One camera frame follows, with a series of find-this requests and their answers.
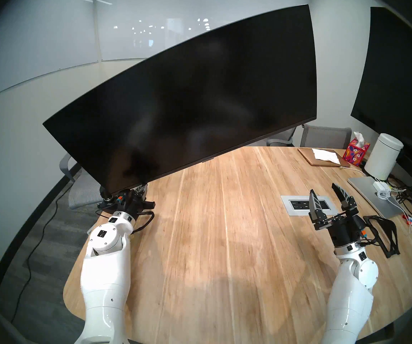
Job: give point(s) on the curved black ultrawide monitor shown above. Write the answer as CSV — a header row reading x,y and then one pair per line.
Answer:
x,y
191,96

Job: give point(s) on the colourful floral tissue box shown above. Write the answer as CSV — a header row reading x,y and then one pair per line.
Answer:
x,y
356,153

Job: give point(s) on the white cylindrical bin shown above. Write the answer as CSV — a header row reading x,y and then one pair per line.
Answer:
x,y
383,157

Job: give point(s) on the grey mesh office chair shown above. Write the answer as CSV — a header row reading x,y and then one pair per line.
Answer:
x,y
84,194
326,136
281,141

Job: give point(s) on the silver closed laptop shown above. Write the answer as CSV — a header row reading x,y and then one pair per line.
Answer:
x,y
369,194

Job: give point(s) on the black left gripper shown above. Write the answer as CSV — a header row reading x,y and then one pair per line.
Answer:
x,y
134,203

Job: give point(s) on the black wall television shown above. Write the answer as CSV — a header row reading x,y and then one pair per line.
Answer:
x,y
396,78

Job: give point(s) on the white paper napkin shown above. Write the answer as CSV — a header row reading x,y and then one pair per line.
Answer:
x,y
326,156

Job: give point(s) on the brown leather pad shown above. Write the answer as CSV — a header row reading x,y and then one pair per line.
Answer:
x,y
308,157

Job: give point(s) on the glass whiteboard with blue writing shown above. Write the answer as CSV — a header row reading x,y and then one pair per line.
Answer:
x,y
30,42

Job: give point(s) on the grey table power outlet box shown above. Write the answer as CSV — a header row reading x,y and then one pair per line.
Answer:
x,y
286,205

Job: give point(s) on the large glass whiteboard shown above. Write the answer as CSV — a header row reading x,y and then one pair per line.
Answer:
x,y
138,10

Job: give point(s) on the white power adapter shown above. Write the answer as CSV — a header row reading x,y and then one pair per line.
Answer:
x,y
380,186

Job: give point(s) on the black folding laptop stand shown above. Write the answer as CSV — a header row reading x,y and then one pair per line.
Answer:
x,y
389,239

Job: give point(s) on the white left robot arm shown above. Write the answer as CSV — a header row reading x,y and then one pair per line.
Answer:
x,y
105,275

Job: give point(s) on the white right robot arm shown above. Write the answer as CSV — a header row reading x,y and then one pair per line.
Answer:
x,y
349,304

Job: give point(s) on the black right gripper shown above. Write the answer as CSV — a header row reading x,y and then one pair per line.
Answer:
x,y
344,228

